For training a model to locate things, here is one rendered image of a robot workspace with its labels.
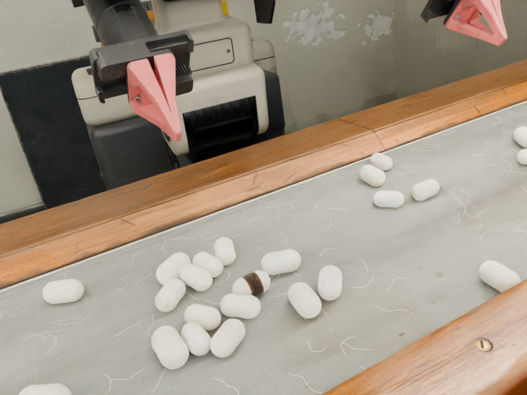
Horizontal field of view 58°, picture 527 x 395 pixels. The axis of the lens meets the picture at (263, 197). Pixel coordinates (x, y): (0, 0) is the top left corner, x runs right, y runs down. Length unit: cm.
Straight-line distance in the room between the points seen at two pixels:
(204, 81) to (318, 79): 181
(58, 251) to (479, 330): 40
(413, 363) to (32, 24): 224
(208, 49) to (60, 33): 144
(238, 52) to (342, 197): 58
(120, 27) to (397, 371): 40
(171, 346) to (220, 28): 79
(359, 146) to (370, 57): 229
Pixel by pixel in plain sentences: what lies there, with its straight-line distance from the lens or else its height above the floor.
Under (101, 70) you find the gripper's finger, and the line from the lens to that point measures 48.
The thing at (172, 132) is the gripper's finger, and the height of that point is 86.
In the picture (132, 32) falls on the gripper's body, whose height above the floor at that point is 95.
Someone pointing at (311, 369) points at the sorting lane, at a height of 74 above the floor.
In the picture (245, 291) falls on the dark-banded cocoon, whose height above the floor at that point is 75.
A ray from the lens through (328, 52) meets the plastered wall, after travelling 278.
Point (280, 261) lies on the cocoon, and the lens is 41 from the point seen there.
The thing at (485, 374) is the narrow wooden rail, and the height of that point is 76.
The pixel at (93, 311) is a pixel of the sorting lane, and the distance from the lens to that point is 45.
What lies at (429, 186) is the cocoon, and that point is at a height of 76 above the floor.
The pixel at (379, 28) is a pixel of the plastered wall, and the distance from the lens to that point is 295.
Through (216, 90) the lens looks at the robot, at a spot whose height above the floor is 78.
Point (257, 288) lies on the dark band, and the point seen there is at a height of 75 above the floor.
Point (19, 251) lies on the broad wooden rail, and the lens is 55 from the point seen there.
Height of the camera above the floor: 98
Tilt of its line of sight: 25 degrees down
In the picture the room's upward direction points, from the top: 9 degrees counter-clockwise
